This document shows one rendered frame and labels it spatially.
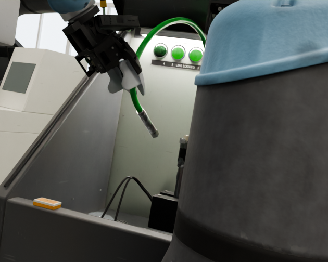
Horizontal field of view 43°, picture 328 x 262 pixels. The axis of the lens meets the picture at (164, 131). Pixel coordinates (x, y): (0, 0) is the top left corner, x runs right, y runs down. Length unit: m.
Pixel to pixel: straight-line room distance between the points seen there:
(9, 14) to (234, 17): 0.15
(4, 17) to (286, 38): 0.18
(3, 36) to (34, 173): 0.75
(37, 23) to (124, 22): 5.90
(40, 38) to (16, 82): 2.81
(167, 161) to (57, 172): 0.40
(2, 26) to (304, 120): 0.20
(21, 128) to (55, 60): 0.68
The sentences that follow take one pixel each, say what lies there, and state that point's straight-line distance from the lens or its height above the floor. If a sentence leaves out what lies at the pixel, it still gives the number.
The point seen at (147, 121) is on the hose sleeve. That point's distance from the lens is 0.97.
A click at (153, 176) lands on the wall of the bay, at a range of 1.36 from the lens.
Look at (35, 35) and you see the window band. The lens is 6.77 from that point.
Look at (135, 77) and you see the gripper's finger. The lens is 0.89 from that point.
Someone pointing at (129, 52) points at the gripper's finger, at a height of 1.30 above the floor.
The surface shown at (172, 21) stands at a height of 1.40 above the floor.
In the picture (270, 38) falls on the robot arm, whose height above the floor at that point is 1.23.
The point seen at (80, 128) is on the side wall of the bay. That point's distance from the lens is 1.17.
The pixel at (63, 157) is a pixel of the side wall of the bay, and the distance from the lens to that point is 1.12.
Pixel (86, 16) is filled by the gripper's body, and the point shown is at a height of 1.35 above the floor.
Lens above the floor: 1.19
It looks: 3 degrees down
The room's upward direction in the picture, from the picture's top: 9 degrees clockwise
